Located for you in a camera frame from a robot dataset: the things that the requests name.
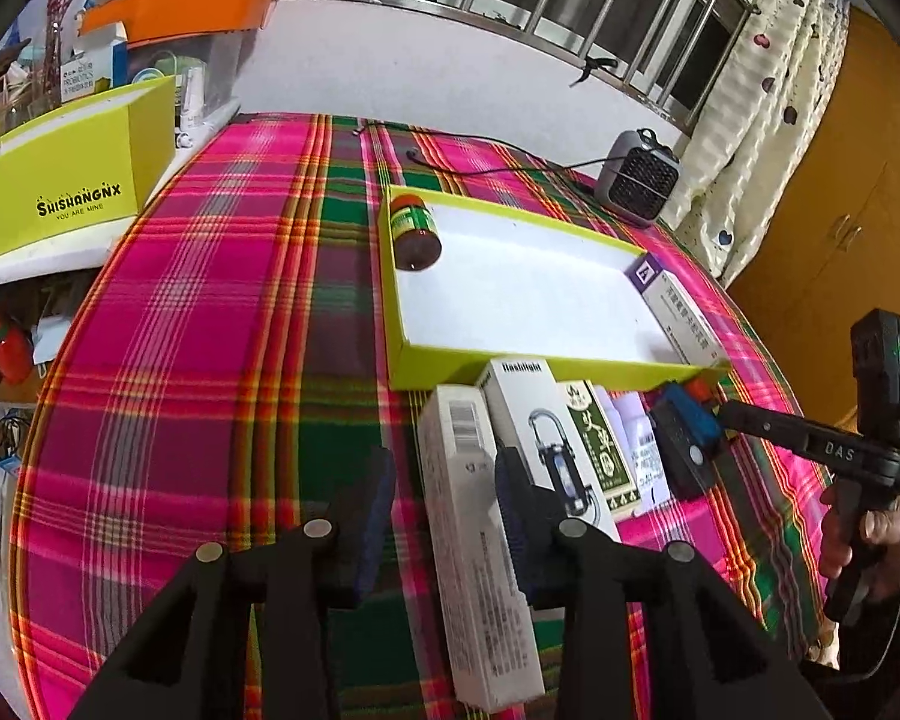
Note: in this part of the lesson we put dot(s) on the clear storage bin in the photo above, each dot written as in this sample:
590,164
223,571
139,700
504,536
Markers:
210,67

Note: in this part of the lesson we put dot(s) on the pink flower branches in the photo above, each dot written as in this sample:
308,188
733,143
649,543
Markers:
56,11

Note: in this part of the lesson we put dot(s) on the yellow-green shallow tray box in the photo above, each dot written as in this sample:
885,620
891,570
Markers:
532,292

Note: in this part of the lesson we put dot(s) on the wooden wardrobe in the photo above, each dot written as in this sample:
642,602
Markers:
855,202

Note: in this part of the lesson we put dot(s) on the purple white medicine box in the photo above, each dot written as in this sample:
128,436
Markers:
675,307

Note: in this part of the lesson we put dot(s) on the grey fan heater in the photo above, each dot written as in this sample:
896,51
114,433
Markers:
637,180

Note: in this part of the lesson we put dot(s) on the pink green plaid tablecloth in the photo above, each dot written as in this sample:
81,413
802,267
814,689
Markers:
195,390

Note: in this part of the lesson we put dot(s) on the white and blue carton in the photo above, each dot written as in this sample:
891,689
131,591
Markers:
94,67

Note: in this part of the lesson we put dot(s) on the cream dotted curtain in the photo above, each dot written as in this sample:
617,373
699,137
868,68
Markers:
765,90

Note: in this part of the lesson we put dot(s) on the orange plastic basin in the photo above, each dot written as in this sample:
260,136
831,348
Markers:
195,7

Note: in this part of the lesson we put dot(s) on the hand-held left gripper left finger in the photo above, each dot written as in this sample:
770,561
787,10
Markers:
379,532

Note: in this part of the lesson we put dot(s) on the lavender tube with barcode sticker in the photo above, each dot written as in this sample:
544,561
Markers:
649,472

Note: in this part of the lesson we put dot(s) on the green herbal oil box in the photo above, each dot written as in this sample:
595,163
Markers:
596,450

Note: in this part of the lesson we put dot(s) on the metal window railing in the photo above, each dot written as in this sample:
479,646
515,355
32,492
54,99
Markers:
495,19

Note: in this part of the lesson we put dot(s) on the black clip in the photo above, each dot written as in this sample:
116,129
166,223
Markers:
592,67

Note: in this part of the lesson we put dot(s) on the red canister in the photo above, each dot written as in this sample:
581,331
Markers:
7,349

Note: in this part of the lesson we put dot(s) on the person's right hand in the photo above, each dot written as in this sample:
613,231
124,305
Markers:
831,536

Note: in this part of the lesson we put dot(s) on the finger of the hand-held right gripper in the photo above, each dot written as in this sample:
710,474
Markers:
694,420

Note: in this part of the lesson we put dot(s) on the long white barcode box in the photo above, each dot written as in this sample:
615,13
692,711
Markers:
465,510

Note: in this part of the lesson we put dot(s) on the white paper roll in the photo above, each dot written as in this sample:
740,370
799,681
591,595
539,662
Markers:
210,124

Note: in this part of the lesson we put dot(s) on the yellow-green Shishangnx box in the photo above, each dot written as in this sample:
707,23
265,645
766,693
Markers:
60,165

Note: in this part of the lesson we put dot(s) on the lavender cosmetic tube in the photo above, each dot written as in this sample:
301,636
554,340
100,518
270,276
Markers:
616,412

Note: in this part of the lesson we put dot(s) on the grey flashlight box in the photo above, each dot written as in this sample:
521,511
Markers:
540,420

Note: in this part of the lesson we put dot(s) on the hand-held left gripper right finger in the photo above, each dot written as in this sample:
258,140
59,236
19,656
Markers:
511,525

